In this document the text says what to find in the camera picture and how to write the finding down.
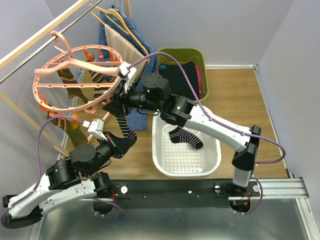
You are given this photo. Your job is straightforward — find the black folded clothes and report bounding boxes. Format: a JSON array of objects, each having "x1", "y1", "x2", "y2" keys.
[{"x1": 158, "y1": 62, "x2": 199, "y2": 101}]

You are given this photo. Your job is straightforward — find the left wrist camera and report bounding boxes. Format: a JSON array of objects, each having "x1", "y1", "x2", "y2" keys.
[{"x1": 82, "y1": 118, "x2": 107, "y2": 142}]

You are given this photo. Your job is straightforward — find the black mounting base rail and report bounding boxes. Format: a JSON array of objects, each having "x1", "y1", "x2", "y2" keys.
[{"x1": 111, "y1": 178, "x2": 260, "y2": 209}]

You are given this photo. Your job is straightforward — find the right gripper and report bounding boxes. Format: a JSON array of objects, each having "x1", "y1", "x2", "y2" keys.
[{"x1": 101, "y1": 80, "x2": 162, "y2": 119}]

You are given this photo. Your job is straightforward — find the yellow wooden hanger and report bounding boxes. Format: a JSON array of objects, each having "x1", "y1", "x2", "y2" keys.
[{"x1": 91, "y1": 5, "x2": 154, "y2": 56}]

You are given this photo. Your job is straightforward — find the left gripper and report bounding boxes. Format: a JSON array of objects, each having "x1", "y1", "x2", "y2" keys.
[{"x1": 85, "y1": 131, "x2": 136, "y2": 178}]

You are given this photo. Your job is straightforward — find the blue checkered shirt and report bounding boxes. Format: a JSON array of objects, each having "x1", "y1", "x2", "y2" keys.
[{"x1": 98, "y1": 23, "x2": 158, "y2": 131}]

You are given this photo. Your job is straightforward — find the black white striped sock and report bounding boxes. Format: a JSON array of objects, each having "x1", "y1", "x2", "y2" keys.
[{"x1": 168, "y1": 126, "x2": 203, "y2": 150}]

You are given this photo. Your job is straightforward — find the beige cloth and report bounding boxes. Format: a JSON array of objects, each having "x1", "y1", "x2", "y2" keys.
[{"x1": 104, "y1": 24, "x2": 144, "y2": 64}]

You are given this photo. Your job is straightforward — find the pink folded garment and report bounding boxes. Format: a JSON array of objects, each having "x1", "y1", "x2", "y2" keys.
[{"x1": 195, "y1": 64, "x2": 202, "y2": 99}]

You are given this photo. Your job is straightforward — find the olive green bin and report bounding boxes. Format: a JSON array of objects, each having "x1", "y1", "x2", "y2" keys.
[{"x1": 157, "y1": 48, "x2": 209, "y2": 101}]

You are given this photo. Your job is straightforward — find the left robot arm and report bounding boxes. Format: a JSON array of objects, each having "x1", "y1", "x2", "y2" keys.
[{"x1": 1, "y1": 131, "x2": 137, "y2": 229}]

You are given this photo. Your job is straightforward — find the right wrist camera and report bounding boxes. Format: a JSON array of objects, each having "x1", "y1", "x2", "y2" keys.
[{"x1": 116, "y1": 61, "x2": 137, "y2": 94}]

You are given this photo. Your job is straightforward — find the olive wavy striped sock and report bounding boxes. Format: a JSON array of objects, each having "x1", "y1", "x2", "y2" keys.
[{"x1": 56, "y1": 68, "x2": 88, "y2": 103}]

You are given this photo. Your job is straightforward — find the metal rack rod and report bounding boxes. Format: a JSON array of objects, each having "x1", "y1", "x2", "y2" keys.
[{"x1": 0, "y1": 0, "x2": 88, "y2": 84}]

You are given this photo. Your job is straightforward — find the white plastic basket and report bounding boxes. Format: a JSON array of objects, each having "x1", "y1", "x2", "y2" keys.
[{"x1": 152, "y1": 115, "x2": 222, "y2": 178}]

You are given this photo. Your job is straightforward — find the wooden clothes rack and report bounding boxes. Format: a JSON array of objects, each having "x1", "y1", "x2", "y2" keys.
[{"x1": 0, "y1": 0, "x2": 123, "y2": 156}]

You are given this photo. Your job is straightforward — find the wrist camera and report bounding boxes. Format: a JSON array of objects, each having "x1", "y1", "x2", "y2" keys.
[
  {"x1": 82, "y1": 118, "x2": 107, "y2": 142},
  {"x1": 116, "y1": 61, "x2": 137, "y2": 94}
]

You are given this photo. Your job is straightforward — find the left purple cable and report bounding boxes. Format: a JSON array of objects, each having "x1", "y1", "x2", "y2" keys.
[{"x1": 0, "y1": 117, "x2": 87, "y2": 226}]

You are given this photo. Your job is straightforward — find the pink round clip hanger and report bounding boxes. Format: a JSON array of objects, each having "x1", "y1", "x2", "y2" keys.
[{"x1": 32, "y1": 30, "x2": 122, "y2": 114}]

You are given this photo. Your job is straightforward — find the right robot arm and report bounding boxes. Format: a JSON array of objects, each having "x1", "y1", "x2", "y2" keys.
[{"x1": 103, "y1": 73, "x2": 262, "y2": 196}]

